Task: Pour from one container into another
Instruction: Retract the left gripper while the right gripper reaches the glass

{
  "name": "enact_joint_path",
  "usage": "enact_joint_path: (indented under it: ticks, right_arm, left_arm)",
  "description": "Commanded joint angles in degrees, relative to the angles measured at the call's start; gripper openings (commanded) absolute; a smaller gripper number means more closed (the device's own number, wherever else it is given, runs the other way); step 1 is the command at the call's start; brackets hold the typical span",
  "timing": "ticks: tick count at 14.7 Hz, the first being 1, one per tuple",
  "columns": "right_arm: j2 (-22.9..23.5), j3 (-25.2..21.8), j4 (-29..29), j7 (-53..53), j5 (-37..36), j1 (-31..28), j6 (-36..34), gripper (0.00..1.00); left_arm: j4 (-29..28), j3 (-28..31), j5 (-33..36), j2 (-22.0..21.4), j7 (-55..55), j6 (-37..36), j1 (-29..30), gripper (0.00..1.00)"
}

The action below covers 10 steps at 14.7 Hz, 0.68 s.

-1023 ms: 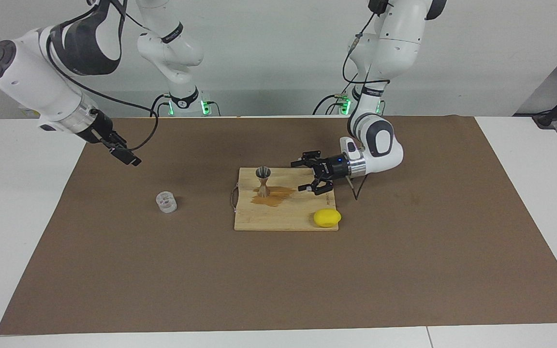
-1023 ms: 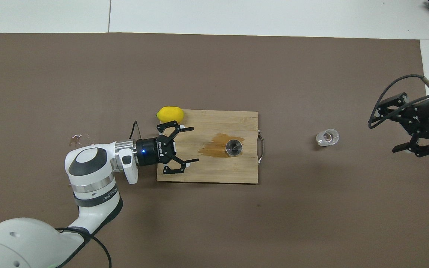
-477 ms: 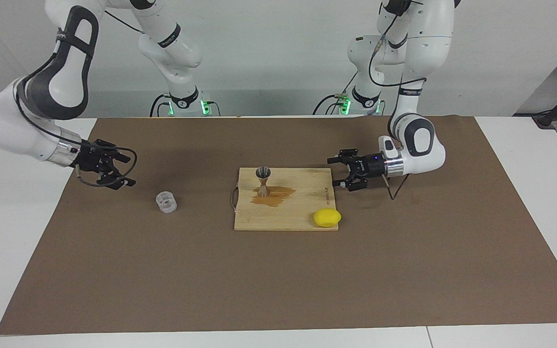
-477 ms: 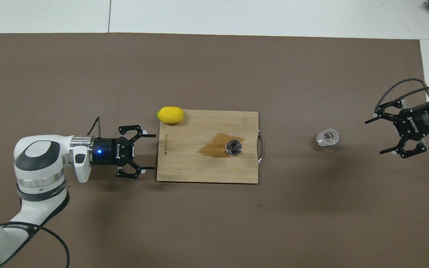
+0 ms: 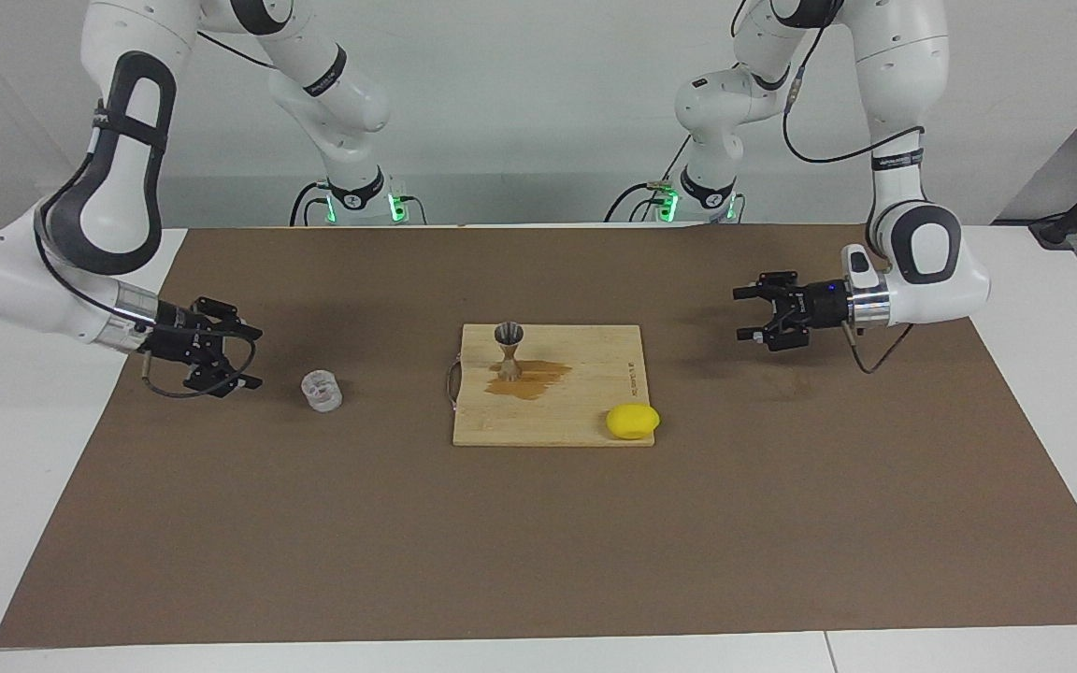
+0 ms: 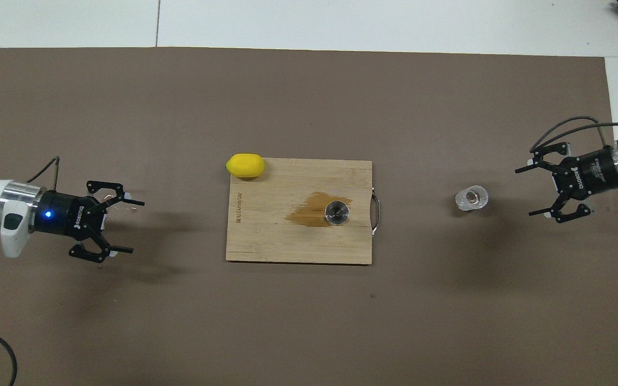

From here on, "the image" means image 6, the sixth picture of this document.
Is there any yellow lemon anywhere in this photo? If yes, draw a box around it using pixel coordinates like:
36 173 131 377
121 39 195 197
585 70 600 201
226 153 266 179

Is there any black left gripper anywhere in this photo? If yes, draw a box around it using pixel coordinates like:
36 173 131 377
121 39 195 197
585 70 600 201
34 182 145 263

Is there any wooden cutting board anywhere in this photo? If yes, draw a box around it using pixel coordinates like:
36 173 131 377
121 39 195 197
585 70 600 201
226 159 381 265

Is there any metal jigger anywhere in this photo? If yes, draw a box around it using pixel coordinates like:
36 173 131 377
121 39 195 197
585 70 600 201
324 201 350 225

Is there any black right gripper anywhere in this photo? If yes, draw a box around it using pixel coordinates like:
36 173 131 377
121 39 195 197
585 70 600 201
515 142 618 224

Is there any brown table mat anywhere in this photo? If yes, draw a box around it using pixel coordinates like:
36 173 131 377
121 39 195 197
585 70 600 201
0 47 618 386

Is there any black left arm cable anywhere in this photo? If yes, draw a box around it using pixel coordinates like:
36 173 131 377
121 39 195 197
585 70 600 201
0 157 61 386

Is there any clear glass cup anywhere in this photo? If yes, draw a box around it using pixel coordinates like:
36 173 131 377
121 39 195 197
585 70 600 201
455 185 489 212

